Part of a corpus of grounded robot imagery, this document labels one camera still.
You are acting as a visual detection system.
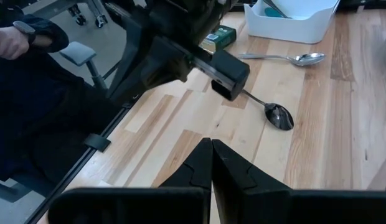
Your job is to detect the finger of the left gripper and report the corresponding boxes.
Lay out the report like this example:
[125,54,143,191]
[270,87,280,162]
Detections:
[107,34,194,105]

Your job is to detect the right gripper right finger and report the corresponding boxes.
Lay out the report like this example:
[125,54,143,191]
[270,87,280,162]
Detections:
[211,139,293,200]

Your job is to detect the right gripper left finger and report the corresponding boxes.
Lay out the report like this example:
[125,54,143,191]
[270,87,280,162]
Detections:
[158,138,213,191]

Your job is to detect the green cardboard box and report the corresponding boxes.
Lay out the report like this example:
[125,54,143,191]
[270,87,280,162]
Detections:
[199,24,237,54]

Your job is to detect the teal plastic spoon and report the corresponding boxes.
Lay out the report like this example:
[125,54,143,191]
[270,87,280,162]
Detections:
[263,6,284,19]

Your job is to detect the silver metal spoon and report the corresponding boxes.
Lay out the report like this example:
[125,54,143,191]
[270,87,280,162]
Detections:
[238,52,327,67]

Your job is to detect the grey office chair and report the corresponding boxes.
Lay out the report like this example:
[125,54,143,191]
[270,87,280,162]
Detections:
[58,0,109,91]

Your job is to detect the white plastic bin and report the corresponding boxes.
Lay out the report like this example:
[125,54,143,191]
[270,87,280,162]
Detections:
[243,0,341,45]

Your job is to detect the black table edge clip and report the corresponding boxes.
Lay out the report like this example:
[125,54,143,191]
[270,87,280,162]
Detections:
[83,133,112,153]

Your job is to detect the person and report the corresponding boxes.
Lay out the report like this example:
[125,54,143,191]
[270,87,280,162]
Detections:
[0,6,127,200]

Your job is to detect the grey wristwatch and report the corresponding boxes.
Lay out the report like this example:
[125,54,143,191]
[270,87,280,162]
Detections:
[12,20,37,45]

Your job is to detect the person's hand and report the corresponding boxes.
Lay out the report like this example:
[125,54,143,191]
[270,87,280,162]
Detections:
[0,26,31,61]

